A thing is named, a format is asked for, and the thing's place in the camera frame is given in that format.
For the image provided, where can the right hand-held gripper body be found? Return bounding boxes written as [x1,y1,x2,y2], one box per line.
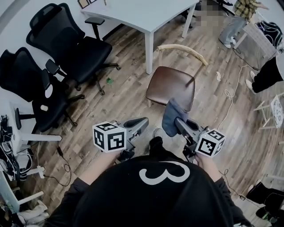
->
[181,120,226,164]

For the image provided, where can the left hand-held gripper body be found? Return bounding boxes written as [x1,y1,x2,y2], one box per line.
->
[92,117,143,162]

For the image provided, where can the blue-grey wiping cloth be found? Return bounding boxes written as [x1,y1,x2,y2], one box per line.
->
[162,98,189,137]

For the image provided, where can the wooden chair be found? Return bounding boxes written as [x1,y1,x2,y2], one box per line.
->
[146,43,209,113]

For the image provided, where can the person's left forearm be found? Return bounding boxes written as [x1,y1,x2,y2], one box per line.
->
[79,152,122,186]

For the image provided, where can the person's right forearm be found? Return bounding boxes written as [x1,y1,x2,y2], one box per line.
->
[196,154,222,184]

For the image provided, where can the black office chair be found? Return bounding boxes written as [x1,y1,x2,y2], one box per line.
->
[0,47,86,133]
[26,2,122,96]

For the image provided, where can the person's black trousers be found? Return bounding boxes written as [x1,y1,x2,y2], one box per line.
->
[148,136,169,160]

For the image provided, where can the white stool patterned top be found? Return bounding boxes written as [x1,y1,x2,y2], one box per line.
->
[254,93,284,130]

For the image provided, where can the person's black shirt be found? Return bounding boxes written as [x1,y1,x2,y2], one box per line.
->
[44,155,251,227]

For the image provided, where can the white table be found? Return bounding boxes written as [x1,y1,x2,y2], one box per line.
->
[81,0,200,75]

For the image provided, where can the checked-cloth table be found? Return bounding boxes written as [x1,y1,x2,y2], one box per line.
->
[233,22,278,69]

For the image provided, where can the black backpack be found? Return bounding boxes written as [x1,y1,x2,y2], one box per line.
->
[255,21,284,48]

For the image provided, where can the black cable with adapter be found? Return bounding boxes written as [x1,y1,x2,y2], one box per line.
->
[219,169,247,201]

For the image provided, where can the white desk frame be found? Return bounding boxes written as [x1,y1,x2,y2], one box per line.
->
[8,102,63,153]

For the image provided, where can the white cable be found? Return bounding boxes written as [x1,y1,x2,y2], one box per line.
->
[216,64,251,130]

